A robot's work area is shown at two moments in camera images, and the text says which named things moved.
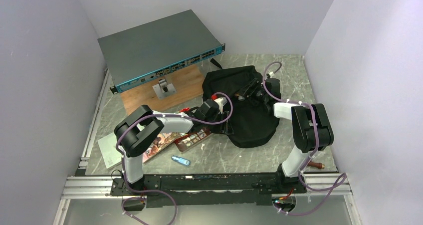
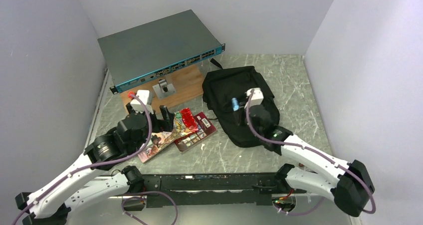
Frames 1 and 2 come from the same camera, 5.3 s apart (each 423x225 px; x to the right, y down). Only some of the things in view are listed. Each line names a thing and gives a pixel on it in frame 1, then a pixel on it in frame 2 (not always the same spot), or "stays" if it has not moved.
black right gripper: (255, 85) -> (242, 105)
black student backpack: (253, 125) stays
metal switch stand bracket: (163, 89) stays
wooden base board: (187, 83) stays
